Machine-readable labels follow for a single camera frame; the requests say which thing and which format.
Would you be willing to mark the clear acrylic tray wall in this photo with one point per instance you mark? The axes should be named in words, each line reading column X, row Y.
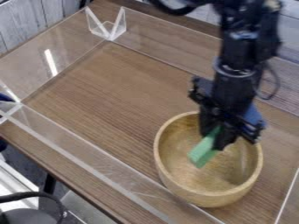
column 92, row 98

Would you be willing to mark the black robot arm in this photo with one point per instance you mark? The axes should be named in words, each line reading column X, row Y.
column 248, row 44

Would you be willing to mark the black table leg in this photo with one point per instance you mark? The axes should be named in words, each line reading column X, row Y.
column 49, row 184

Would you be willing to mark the green rectangular block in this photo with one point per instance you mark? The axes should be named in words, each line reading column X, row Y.
column 204, row 151

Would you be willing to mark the brown wooden bowl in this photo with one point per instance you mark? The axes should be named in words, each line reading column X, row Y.
column 224, row 179

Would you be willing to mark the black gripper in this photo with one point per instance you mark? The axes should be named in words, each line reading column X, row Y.
column 227, row 107

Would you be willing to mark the clear acrylic corner bracket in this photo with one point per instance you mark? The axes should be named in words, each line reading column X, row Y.
column 107, row 30

